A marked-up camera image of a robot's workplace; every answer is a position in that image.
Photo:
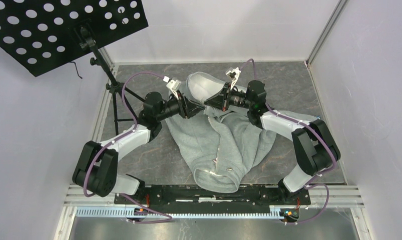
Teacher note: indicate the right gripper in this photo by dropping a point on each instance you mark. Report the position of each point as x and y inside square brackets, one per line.
[220, 100]

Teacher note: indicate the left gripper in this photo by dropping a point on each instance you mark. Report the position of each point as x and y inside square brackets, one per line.
[187, 108]

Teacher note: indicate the grey zip-up jacket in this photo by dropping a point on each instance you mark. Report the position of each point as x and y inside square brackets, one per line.
[219, 147]

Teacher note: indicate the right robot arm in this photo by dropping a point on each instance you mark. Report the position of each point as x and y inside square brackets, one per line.
[315, 148]

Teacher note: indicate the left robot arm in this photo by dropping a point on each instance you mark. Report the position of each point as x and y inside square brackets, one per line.
[97, 168]

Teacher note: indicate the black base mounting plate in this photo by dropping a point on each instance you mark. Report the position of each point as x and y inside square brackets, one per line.
[192, 199]

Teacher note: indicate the black perforated music stand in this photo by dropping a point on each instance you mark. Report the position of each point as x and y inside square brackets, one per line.
[45, 48]

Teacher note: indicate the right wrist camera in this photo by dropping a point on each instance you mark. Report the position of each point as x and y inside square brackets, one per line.
[233, 74]

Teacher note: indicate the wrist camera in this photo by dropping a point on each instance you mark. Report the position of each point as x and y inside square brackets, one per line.
[173, 86]
[233, 74]

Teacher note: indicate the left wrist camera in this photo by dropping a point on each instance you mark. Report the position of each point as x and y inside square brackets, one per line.
[173, 86]

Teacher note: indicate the aluminium toothed rail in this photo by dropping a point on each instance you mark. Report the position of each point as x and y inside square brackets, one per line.
[133, 212]

